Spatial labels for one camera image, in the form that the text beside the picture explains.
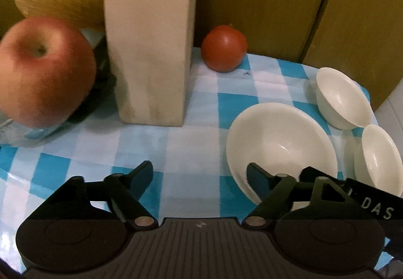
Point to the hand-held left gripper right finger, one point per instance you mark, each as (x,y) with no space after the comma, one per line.
(256,182)

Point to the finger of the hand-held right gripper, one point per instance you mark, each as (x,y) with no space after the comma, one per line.
(318,174)

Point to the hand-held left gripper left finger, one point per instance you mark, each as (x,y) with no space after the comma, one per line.
(143,177)

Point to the large cream bowl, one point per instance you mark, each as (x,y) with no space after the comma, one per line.
(280,137)

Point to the small cream bowl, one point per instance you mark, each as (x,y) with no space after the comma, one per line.
(341,99)
(381,159)

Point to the blue white checkered tablecloth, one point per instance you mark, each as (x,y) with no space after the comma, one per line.
(189,153)

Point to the steel pot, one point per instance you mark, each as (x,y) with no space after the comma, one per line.
(30,133)

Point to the red tomato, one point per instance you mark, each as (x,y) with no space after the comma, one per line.
(224,47)

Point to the wooden knife block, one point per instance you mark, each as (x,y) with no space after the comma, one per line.
(151,36)

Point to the red yellow apple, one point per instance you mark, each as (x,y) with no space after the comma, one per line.
(44,74)

